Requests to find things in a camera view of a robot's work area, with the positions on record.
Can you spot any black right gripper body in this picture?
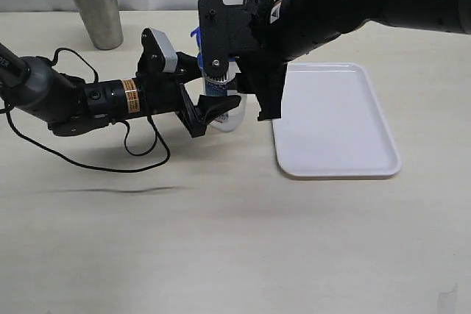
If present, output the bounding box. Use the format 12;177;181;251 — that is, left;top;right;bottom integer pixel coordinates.
198;0;287;121

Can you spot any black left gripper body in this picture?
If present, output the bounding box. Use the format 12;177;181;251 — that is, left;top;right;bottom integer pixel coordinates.
135;71;210;138

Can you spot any clear tall plastic container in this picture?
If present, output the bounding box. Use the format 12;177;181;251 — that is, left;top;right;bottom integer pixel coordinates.
203;62;244;133

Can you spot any blue snap-lock lid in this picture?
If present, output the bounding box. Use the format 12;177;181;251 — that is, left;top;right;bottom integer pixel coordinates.
190;27;204;70

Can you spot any stainless steel tumbler cup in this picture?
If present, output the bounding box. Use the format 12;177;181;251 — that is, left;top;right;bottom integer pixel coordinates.
73;0;124;51

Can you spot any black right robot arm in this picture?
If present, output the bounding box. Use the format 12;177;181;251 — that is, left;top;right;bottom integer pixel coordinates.
198;0;470;121

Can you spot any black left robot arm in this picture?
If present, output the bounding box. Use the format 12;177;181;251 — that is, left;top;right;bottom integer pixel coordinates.
1;43;241;138

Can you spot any white rectangular plastic tray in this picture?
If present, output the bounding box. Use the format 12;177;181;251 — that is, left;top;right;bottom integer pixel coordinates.
272;63;402;179

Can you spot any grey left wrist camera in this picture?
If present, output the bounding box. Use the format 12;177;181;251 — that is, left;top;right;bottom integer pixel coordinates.
151;29;178;73

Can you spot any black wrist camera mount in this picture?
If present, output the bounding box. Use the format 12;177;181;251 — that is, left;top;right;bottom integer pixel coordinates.
136;28;166;76

